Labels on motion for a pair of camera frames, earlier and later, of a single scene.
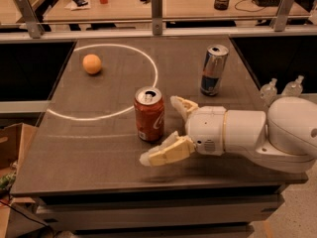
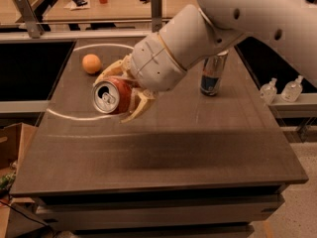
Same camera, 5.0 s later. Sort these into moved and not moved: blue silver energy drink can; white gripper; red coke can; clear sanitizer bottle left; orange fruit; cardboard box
Moved: red coke can; white gripper
Not moved: clear sanitizer bottle left; orange fruit; cardboard box; blue silver energy drink can
